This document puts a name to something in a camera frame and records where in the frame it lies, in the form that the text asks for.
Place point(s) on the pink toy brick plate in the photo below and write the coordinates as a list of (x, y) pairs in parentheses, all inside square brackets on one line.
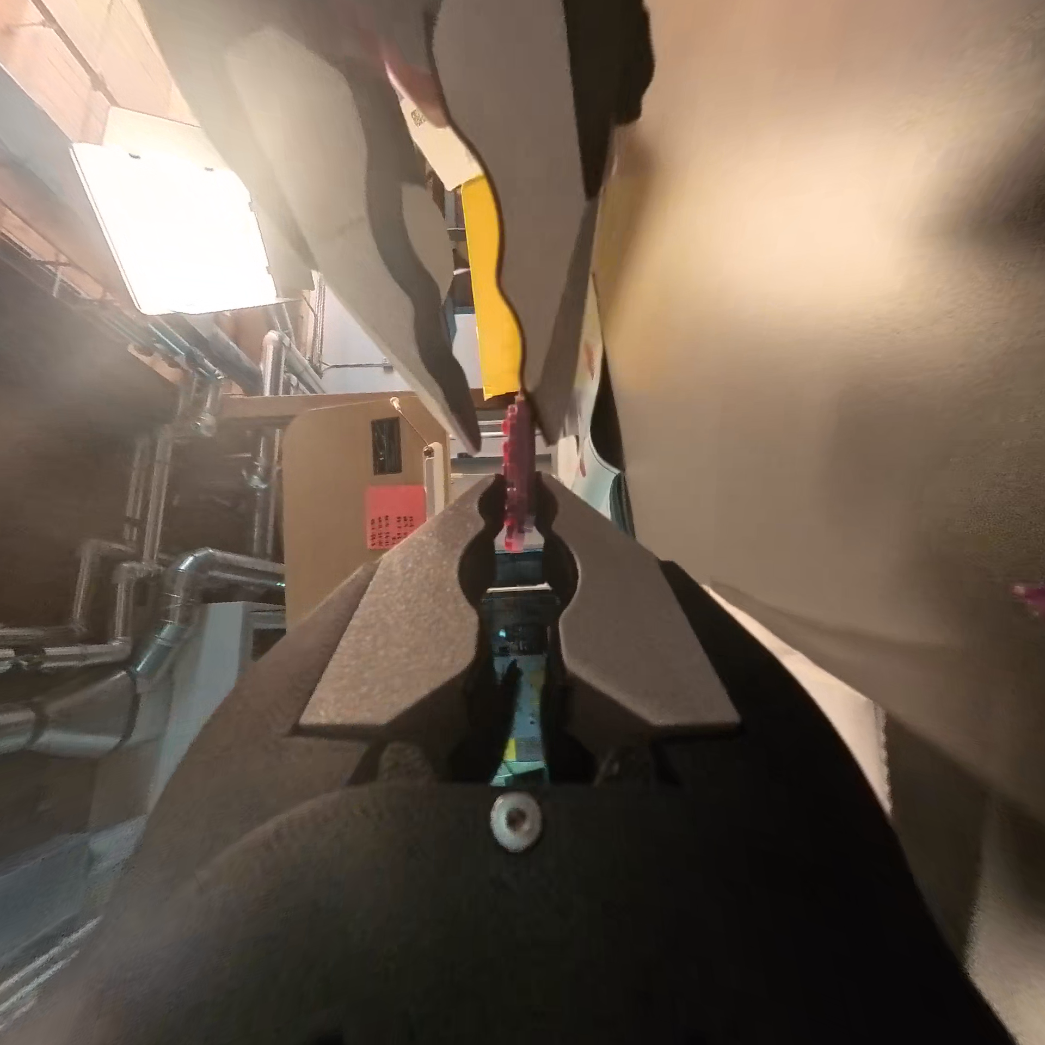
[(518, 482)]

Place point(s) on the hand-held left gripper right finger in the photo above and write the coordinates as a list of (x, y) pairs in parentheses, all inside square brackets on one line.
[(645, 645)]

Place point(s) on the brown cardboard box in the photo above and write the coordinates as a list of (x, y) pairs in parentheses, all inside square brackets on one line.
[(335, 506)]

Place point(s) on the silver duct pipe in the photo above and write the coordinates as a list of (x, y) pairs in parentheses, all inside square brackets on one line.
[(155, 645)]

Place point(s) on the yellow box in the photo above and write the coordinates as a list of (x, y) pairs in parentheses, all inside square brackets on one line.
[(494, 286)]

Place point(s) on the thin metal pipe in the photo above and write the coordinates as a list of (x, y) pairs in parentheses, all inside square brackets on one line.
[(268, 441)]

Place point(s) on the white ceiling light panel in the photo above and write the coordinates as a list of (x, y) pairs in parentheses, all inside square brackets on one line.
[(171, 220)]

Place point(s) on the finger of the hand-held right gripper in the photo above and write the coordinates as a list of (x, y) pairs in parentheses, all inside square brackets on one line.
[(531, 163), (326, 204)]

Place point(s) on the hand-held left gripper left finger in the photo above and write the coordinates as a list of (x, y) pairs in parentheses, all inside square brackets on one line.
[(384, 645)]

